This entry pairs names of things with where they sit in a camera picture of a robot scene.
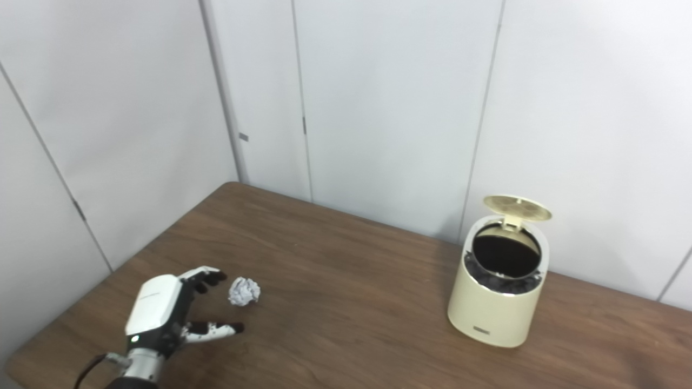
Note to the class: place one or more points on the round cream bin lid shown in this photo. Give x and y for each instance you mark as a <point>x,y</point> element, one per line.
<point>516,208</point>

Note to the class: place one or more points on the white paper ball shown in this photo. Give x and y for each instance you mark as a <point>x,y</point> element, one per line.
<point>244,292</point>

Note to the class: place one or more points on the black bin liner bag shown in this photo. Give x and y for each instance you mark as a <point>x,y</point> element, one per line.
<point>503,283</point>

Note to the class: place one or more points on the gray wall corner post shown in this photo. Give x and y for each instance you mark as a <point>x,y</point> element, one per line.
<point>224,92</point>

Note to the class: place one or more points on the cream-colored desktop trash bin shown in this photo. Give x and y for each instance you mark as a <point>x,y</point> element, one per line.
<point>494,316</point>

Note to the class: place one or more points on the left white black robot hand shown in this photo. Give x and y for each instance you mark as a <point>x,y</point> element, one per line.
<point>154,302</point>

